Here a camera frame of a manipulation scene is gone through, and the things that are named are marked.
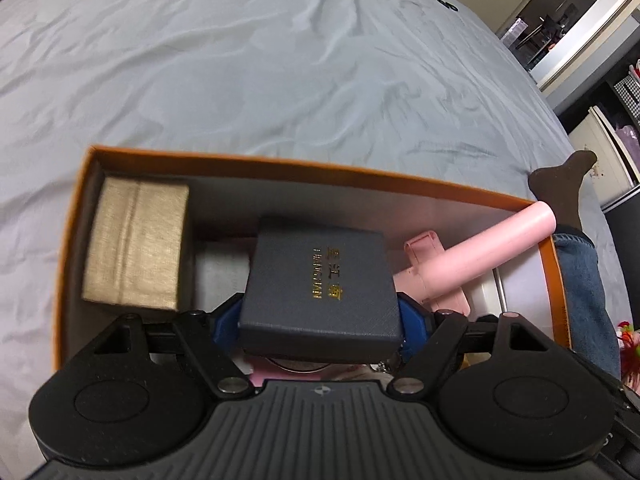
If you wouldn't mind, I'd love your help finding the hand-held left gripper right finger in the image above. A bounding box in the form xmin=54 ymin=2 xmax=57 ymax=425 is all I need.
xmin=387 ymin=296 xmax=559 ymax=396

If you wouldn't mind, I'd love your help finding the pink plastic bracket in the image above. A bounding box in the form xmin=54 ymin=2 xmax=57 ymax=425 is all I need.
xmin=403 ymin=229 xmax=471 ymax=319

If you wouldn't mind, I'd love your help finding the pink tube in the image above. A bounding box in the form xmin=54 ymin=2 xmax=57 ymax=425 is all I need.
xmin=392 ymin=200 xmax=556 ymax=306

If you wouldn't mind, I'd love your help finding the purple bag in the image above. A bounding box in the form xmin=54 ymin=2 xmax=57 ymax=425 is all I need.
xmin=617 ymin=124 xmax=640 ymax=161

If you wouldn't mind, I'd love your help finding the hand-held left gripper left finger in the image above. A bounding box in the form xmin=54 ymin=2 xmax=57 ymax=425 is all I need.
xmin=87 ymin=294 xmax=251 ymax=396

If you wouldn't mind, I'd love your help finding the cream storage box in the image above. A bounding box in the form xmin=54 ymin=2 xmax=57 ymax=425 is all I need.
xmin=569 ymin=104 xmax=640 ymax=201

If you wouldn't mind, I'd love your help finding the person's leg in jeans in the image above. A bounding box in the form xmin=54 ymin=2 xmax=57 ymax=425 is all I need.
xmin=552 ymin=229 xmax=624 ymax=381

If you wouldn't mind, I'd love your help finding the white door frame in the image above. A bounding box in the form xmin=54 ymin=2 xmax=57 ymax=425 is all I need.
xmin=529 ymin=0 xmax=640 ymax=92

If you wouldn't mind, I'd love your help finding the black shelf unit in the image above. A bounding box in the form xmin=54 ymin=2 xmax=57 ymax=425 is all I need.
xmin=552 ymin=50 xmax=640 ymax=213

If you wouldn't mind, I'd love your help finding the light grey flat case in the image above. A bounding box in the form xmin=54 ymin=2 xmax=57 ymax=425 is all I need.
xmin=192 ymin=239 xmax=256 ymax=311

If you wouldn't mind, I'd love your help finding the orange cardboard box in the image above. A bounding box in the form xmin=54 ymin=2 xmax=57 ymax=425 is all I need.
xmin=51 ymin=144 xmax=574 ymax=377

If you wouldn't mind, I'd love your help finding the colourful toy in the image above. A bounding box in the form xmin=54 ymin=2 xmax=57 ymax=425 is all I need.
xmin=617 ymin=318 xmax=640 ymax=391

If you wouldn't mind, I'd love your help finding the dark grey gift box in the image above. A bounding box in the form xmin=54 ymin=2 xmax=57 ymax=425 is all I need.
xmin=237 ymin=215 xmax=405 ymax=365

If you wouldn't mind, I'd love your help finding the houndstooth storage box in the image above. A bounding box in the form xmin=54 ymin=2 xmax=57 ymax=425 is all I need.
xmin=612 ymin=74 xmax=640 ymax=126

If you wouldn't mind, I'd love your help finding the lavender patterned bin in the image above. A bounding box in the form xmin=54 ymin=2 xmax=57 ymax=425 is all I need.
xmin=499 ymin=17 xmax=531 ymax=56

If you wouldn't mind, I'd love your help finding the gold textured box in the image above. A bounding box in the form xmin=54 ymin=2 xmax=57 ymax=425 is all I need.
xmin=81 ymin=175 xmax=191 ymax=311

